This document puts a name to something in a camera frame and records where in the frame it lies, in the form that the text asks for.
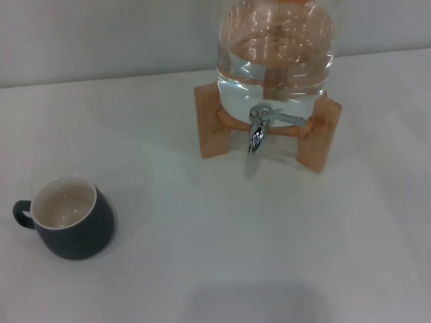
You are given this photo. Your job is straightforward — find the chrome faucet with lever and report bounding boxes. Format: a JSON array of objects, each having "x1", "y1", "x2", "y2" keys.
[{"x1": 248, "y1": 103, "x2": 306, "y2": 156}]

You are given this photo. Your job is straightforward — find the black ceramic cup white inside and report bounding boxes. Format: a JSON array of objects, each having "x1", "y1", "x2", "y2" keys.
[{"x1": 12, "y1": 176, "x2": 117, "y2": 261}]

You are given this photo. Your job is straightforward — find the wooden dispenser stand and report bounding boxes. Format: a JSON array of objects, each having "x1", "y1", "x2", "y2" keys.
[{"x1": 194, "y1": 82, "x2": 343, "y2": 175}]

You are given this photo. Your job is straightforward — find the clear glass water dispenser jar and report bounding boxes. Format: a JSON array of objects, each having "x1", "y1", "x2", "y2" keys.
[{"x1": 215, "y1": 0, "x2": 337, "y2": 122}]

